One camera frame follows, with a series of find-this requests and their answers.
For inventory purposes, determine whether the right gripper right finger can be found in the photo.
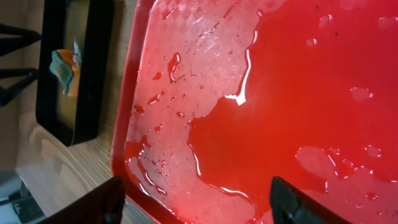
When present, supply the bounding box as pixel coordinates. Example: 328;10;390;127
269;176;349;224

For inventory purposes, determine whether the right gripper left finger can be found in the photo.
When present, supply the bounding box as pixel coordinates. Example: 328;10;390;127
41;177;125;224

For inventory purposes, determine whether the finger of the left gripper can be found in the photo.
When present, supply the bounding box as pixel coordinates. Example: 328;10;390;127
1;24;42;56
1;68;39;106

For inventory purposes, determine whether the green orange sponge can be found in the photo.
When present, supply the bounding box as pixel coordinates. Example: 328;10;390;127
49;49;81;97

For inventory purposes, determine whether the black metal water tray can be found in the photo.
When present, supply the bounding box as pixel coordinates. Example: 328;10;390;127
35;0;114;146

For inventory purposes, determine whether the red plastic tray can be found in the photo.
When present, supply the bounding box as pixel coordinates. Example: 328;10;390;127
111;0;397;223

